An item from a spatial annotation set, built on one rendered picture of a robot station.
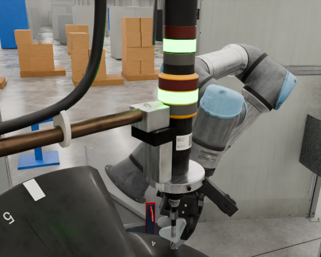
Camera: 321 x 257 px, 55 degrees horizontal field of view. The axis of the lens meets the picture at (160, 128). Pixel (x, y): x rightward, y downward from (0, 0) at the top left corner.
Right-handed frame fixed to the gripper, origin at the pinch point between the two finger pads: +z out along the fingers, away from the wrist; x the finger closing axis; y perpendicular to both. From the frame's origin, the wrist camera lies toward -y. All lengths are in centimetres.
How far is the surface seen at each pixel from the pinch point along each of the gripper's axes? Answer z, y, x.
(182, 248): 1.4, -1.9, -0.6
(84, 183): -16.1, 22.9, 11.2
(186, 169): -27.9, 12.5, 23.5
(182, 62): -39.3, 17.0, 24.1
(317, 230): 68, -171, -141
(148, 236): 1.5, 5.9, -2.7
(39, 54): 120, 213, -858
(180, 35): -42, 18, 24
